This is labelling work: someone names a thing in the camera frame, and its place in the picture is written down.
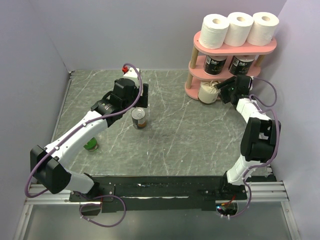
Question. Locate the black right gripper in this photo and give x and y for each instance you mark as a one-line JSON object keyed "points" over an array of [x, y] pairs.
{"points": [[225, 98]]}

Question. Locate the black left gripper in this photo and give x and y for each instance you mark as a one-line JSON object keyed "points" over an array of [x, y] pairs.
{"points": [[142, 102]]}

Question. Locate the black paper roll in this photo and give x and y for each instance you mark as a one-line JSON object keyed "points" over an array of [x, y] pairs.
{"points": [[240, 64], [213, 65]]}

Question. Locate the white paper towel roll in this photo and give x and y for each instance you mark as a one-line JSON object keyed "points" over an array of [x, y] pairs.
{"points": [[240, 24], [213, 31], [263, 28]]}

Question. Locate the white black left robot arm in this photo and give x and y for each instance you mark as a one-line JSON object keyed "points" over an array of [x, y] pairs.
{"points": [[47, 164]]}

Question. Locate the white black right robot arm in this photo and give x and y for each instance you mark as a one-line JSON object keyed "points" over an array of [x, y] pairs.
{"points": [[260, 140]]}

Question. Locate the pink three-tier wooden shelf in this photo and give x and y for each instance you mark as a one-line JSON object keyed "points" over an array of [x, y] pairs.
{"points": [[196, 70]]}

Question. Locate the metal food tin can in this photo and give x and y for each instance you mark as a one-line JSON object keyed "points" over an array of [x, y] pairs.
{"points": [[138, 116]]}

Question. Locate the green glass bottle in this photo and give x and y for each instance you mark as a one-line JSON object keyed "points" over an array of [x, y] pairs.
{"points": [[91, 145]]}

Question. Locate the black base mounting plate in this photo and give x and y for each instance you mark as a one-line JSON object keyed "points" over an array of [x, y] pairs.
{"points": [[111, 203]]}

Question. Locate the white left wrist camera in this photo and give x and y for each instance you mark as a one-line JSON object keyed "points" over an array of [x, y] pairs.
{"points": [[130, 73]]}

